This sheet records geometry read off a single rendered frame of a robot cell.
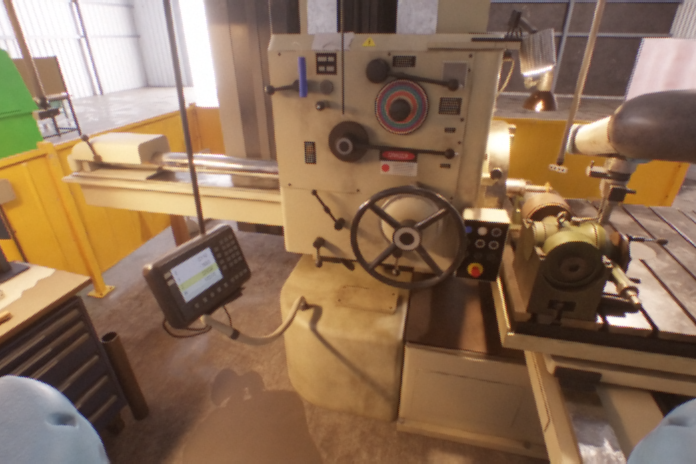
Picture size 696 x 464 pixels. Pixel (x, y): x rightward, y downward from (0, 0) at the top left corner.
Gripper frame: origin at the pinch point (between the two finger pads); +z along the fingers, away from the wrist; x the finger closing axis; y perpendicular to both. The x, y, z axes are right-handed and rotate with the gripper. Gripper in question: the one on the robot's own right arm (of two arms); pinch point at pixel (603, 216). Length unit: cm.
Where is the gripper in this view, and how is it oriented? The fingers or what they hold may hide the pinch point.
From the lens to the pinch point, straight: 158.6
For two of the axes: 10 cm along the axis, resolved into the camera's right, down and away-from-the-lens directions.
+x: 3.7, -4.4, 8.2
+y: 9.3, 1.7, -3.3
